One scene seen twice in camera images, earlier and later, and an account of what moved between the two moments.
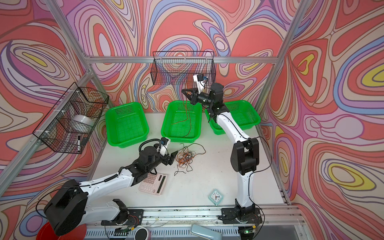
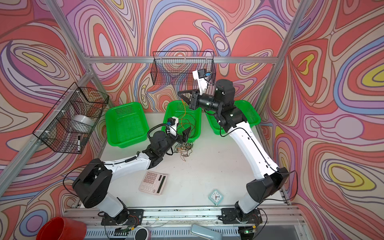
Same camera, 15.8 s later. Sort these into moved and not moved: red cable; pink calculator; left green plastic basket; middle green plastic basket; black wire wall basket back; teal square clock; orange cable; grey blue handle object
Moved: orange cable; red cable
Not moved: pink calculator; left green plastic basket; black wire wall basket back; middle green plastic basket; teal square clock; grey blue handle object
